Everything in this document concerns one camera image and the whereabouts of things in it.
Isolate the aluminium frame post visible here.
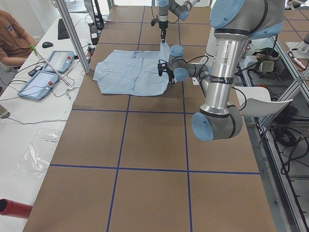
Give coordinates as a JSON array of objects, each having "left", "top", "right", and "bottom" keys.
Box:
[{"left": 55, "top": 0, "right": 90, "bottom": 74}]

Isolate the far blue teach pendant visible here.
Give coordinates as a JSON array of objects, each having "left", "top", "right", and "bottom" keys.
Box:
[{"left": 48, "top": 50, "right": 74, "bottom": 73}]

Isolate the near blue teach pendant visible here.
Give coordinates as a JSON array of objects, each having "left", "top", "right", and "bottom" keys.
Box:
[{"left": 17, "top": 71, "right": 59, "bottom": 101}]

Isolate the black computer mouse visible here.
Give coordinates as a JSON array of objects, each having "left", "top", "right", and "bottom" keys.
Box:
[{"left": 42, "top": 42, "right": 54, "bottom": 48}]

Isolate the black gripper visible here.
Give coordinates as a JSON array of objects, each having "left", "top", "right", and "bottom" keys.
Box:
[
  {"left": 159, "top": 21, "right": 169, "bottom": 43},
  {"left": 168, "top": 72, "right": 176, "bottom": 84}
]

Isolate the light blue button shirt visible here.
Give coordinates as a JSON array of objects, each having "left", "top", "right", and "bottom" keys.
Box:
[{"left": 93, "top": 42, "right": 170, "bottom": 96}]

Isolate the black power adapter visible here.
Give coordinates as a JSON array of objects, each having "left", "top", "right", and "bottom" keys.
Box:
[{"left": 89, "top": 25, "right": 99, "bottom": 45}]

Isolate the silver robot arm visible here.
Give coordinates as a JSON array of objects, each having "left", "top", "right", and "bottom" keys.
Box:
[
  {"left": 167, "top": 0, "right": 285, "bottom": 141},
  {"left": 156, "top": 0, "right": 199, "bottom": 43}
]

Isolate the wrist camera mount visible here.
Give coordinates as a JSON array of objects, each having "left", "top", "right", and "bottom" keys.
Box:
[
  {"left": 151, "top": 18, "right": 159, "bottom": 27},
  {"left": 157, "top": 60, "right": 168, "bottom": 76}
]

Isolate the person in brown shirt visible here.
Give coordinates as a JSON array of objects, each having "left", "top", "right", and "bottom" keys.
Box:
[{"left": 0, "top": 10, "right": 38, "bottom": 67}]

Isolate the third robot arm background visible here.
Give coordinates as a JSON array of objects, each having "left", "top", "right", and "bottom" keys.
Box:
[{"left": 286, "top": 34, "right": 309, "bottom": 59}]

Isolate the white plastic chair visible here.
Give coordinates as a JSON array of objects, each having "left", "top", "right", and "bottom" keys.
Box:
[{"left": 235, "top": 87, "right": 293, "bottom": 117}]

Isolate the black keyboard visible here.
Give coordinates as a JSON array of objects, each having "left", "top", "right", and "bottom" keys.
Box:
[{"left": 57, "top": 19, "right": 70, "bottom": 40}]

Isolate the clear plastic bag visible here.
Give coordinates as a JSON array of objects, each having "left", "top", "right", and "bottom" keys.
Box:
[{"left": 13, "top": 129, "right": 62, "bottom": 180}]

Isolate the red cylinder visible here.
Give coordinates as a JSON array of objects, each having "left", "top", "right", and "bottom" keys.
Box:
[{"left": 0, "top": 199, "right": 33, "bottom": 219}]

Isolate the metal rod with green tip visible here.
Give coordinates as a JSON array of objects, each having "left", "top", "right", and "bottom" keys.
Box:
[{"left": 29, "top": 44, "right": 73, "bottom": 89}]

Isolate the blue teach pendant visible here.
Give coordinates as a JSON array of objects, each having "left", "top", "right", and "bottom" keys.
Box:
[
  {"left": 48, "top": 50, "right": 74, "bottom": 73},
  {"left": 17, "top": 71, "right": 59, "bottom": 101}
]

